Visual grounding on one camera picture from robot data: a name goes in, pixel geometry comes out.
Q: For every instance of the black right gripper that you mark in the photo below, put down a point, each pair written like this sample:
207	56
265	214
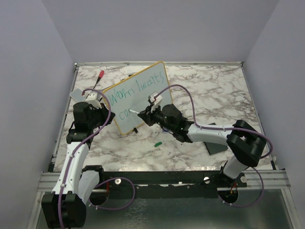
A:
148	116

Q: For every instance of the yellow framed whiteboard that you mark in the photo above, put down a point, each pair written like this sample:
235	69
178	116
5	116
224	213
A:
133	93

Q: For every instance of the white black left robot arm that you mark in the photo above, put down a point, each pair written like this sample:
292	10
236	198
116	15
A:
65	206

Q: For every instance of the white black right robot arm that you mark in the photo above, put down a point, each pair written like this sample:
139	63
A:
246	144

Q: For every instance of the black rectangular eraser block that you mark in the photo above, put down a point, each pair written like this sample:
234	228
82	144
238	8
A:
215	146

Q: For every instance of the small white square device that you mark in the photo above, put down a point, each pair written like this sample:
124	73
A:
77	96

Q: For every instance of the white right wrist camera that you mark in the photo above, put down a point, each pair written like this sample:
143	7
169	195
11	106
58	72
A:
154	100

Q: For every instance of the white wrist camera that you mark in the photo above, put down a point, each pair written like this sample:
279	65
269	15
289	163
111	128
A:
154	100
94	99

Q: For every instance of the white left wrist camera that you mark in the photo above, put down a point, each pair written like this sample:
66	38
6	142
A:
94	99

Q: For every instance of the red handled screwdriver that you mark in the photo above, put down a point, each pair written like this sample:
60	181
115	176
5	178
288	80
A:
101	74

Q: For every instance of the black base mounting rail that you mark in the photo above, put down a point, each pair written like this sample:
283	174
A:
165	184

